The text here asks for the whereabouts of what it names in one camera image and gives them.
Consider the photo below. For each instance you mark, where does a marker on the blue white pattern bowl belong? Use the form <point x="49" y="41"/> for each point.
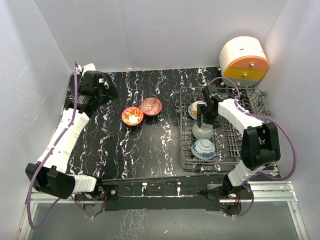
<point x="203" y="149"/>

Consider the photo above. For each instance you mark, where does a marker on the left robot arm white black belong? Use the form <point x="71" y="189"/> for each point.
<point x="49" y="174"/>

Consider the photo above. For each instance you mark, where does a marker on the round pastel drawer cabinet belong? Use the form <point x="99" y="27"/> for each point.
<point x="243" y="61"/>

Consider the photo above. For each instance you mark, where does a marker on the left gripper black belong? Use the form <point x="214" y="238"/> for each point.
<point x="110" y="90"/>

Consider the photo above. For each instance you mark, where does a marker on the aluminium rail frame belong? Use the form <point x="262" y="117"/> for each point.
<point x="273" y="215"/>

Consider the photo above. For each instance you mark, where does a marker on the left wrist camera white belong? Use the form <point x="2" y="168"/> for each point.
<point x="89" y="67"/>

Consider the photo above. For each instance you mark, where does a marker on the teal dotted pattern bowl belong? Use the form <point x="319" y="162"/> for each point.
<point x="206" y="131"/>

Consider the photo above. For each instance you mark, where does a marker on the grey wire dish rack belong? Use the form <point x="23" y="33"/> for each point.
<point x="226" y="139"/>

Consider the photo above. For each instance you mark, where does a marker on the white bowl orange leaves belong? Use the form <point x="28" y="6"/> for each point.
<point x="192" y="109"/>

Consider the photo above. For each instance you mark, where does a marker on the red geometric pattern bowl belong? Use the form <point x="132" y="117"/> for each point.
<point x="151" y="106"/>

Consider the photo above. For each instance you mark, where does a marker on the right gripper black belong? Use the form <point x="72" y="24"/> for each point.
<point x="200" y="113"/>

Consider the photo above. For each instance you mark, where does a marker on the orange floral pattern bowl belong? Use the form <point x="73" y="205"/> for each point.
<point x="132" y="116"/>

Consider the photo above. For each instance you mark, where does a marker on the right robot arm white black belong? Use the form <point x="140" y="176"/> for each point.
<point x="260" y="141"/>

